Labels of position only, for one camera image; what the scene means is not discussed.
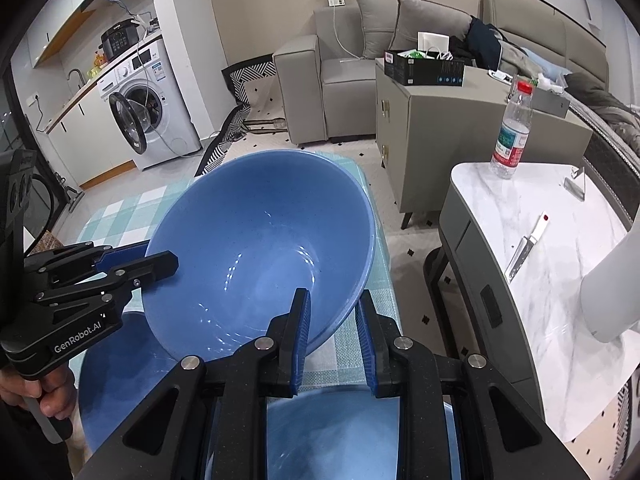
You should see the blue bowl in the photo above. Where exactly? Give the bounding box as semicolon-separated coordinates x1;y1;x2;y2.
142;150;376;361
264;386;461;480
78;311;176;451

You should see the kitchen knife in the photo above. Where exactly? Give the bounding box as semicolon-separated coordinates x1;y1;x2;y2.
504;214;549;283

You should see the person's left hand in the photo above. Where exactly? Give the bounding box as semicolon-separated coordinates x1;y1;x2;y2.
0;363;77;420

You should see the white washing machine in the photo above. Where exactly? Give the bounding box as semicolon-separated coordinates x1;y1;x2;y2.
98;36;202;170

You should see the patterned floor rug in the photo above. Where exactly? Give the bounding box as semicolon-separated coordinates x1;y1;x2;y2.
194;54;277;177

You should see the white electric kettle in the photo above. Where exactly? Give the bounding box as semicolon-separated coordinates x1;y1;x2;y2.
579;218;640;342

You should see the white marble side table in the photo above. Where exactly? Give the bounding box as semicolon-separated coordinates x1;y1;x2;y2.
438;162;639;442

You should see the black rice cooker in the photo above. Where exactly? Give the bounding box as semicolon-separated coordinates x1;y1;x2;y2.
101;18;139;62

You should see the grey sofa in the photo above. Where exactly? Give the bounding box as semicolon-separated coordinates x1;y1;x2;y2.
273;0;608;145

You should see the plastic water bottle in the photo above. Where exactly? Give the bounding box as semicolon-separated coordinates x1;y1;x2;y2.
490;78;534;180

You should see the grey side cabinet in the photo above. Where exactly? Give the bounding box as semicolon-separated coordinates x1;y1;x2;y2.
374;57;594;231

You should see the black box on cabinet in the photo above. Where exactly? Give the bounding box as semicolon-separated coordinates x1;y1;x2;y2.
384;50;465;87

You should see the grey cushion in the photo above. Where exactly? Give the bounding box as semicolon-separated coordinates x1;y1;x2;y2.
356;0;398;60
388;0;472;50

